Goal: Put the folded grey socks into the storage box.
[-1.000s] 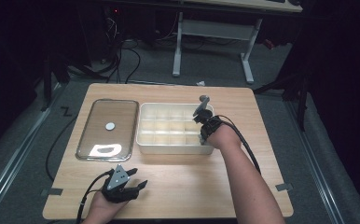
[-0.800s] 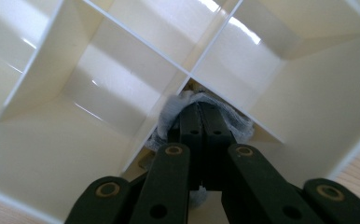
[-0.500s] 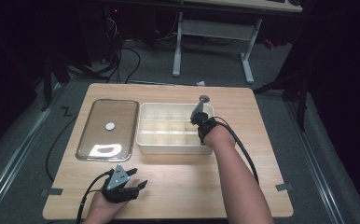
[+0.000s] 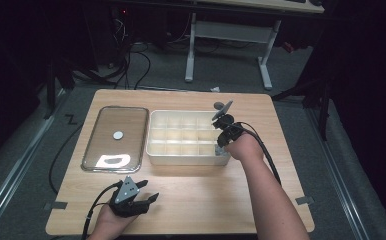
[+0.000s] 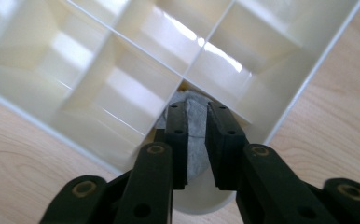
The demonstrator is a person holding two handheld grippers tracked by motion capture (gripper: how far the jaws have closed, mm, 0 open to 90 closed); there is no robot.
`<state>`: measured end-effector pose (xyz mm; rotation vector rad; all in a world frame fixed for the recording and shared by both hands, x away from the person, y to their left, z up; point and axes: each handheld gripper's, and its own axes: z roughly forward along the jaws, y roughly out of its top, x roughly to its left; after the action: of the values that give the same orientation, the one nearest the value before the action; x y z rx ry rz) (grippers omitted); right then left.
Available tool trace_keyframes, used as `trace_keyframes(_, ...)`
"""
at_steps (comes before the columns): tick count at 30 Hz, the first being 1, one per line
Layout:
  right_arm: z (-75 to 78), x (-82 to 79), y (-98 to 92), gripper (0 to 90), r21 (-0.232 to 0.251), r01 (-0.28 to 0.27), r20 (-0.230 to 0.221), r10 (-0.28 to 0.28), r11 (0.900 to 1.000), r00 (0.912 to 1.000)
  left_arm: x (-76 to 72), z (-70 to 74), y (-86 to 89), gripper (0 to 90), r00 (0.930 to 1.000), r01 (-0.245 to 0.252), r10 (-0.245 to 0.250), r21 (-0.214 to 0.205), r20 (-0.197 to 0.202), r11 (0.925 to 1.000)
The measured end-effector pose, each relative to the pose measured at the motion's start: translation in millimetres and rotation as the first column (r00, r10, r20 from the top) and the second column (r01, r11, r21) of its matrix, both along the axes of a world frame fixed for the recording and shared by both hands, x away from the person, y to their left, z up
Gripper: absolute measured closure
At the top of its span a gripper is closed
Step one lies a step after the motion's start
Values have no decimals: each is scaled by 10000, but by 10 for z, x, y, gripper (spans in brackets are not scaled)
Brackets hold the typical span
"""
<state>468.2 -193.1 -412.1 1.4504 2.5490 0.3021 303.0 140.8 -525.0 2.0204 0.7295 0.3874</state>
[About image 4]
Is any person's right hand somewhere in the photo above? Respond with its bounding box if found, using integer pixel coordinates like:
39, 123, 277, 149
224, 131, 265, 162

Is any transparent plastic lid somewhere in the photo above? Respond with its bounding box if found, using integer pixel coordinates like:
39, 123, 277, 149
81, 105, 150, 174

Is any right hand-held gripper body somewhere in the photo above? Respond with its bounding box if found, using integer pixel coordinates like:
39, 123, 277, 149
211, 100, 247, 148

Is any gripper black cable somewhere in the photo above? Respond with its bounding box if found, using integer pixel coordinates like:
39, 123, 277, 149
228, 121, 283, 186
80, 180, 124, 240

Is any person's left hand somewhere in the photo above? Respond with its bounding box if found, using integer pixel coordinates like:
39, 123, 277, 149
86, 203, 139, 240

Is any metal floor rail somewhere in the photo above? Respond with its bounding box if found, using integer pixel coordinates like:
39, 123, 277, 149
305, 106, 370, 240
0, 88, 67, 234

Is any white frame desk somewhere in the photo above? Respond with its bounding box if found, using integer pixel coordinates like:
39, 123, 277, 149
184, 0, 326, 91

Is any black floor cable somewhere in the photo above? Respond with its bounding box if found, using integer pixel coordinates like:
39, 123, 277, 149
48, 123, 84, 195

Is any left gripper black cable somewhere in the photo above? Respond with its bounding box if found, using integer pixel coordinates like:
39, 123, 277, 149
80, 180, 124, 240

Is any bundle of black cables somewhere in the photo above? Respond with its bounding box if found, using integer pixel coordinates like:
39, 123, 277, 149
109, 8, 153, 91

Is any white divided storage box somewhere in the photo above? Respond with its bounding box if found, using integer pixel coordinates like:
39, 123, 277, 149
145, 109, 232, 167

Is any grey tape piece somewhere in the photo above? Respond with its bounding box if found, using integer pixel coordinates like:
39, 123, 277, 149
43, 201, 69, 211
295, 195, 315, 206

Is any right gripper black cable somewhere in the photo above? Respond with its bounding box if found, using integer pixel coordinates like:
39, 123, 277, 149
228, 121, 283, 186

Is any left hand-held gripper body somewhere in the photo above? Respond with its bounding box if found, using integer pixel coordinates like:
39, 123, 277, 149
108, 175, 151, 219

